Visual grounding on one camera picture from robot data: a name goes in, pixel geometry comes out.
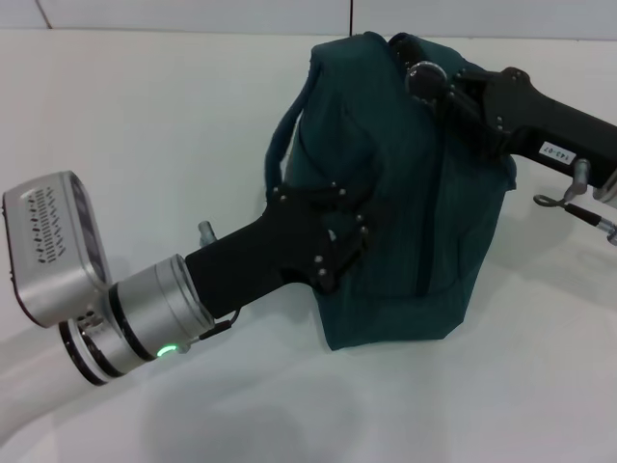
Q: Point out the dark teal fabric lunch bag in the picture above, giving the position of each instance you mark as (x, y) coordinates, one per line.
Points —
(410, 217)

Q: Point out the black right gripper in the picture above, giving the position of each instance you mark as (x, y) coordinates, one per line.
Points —
(540, 125)

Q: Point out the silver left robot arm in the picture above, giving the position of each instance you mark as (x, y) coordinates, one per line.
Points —
(144, 313)

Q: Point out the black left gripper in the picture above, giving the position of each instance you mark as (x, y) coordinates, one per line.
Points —
(260, 255)

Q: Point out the small silver cylindrical stub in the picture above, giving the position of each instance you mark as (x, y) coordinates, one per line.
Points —
(206, 231)

